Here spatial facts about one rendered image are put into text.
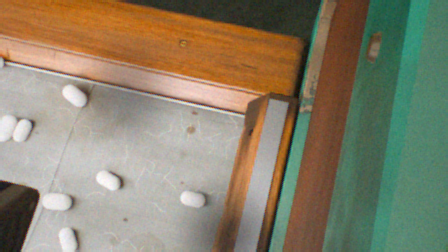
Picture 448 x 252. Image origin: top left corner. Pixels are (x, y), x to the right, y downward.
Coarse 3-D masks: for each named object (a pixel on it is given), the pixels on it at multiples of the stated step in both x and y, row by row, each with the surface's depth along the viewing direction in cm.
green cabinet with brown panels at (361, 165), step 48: (336, 0) 49; (384, 0) 13; (432, 0) 9; (336, 48) 38; (384, 48) 11; (432, 48) 9; (336, 96) 31; (384, 96) 10; (432, 96) 9; (336, 144) 25; (384, 144) 9; (432, 144) 9; (288, 192) 48; (336, 192) 13; (384, 192) 9; (432, 192) 8; (288, 240) 42; (336, 240) 12; (384, 240) 8; (432, 240) 8
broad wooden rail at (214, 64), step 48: (0, 0) 68; (48, 0) 67; (96, 0) 67; (0, 48) 67; (48, 48) 66; (96, 48) 65; (144, 48) 65; (192, 48) 64; (240, 48) 64; (288, 48) 64; (192, 96) 64; (240, 96) 63
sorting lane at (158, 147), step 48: (0, 96) 66; (48, 96) 66; (96, 96) 66; (144, 96) 66; (0, 144) 65; (48, 144) 64; (96, 144) 64; (144, 144) 64; (192, 144) 63; (48, 192) 63; (96, 192) 62; (144, 192) 62; (48, 240) 61; (96, 240) 61; (144, 240) 60; (192, 240) 60
